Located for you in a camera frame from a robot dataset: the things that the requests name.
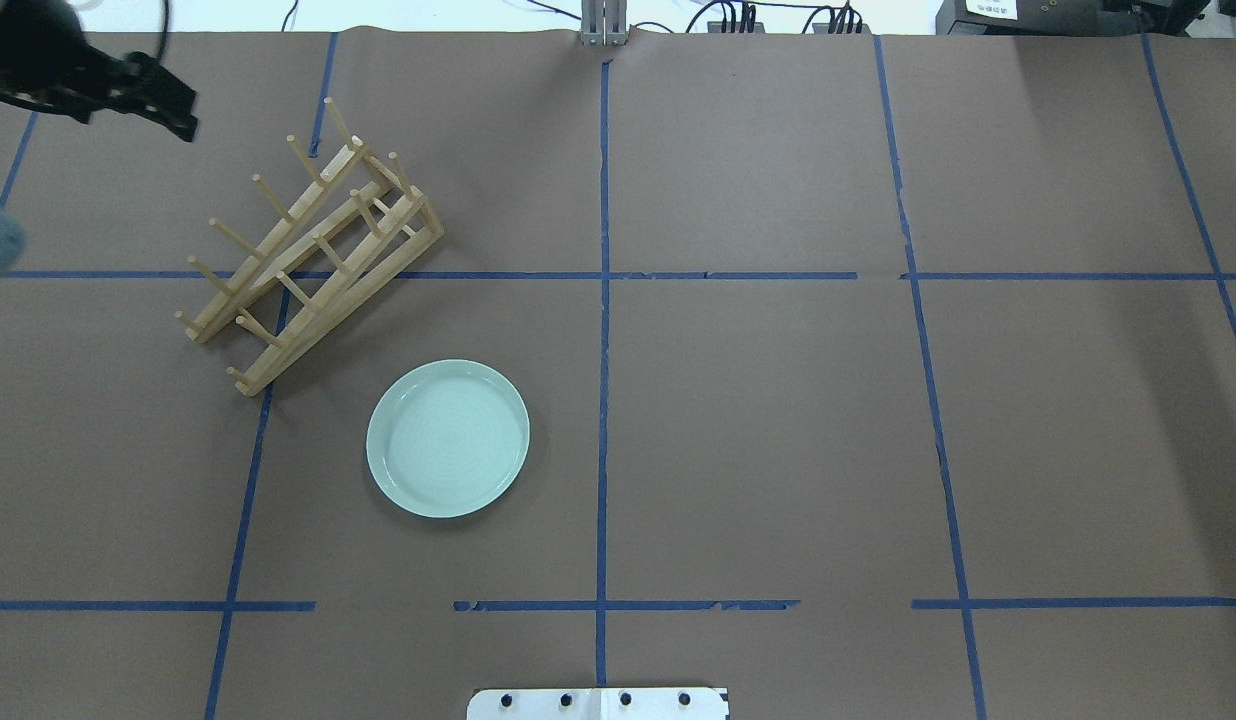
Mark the white pedestal column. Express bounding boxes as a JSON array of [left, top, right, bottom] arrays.
[[466, 685, 730, 719]]

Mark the far orange black connector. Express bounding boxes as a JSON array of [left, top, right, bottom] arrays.
[[685, 1, 763, 35]]

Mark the wooden dish rack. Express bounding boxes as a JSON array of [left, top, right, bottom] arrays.
[[176, 98, 445, 396]]

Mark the near orange black connector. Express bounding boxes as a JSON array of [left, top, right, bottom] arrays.
[[800, 1, 871, 35]]

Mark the pale green plate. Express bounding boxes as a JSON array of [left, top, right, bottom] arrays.
[[365, 359, 531, 519]]

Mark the orange black connector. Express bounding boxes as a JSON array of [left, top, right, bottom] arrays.
[[685, 1, 763, 35], [800, 1, 871, 35]]

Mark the aluminium frame post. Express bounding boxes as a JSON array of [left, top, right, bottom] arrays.
[[580, 0, 630, 47]]

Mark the black computer box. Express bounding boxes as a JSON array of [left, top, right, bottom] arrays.
[[934, 0, 1209, 37]]

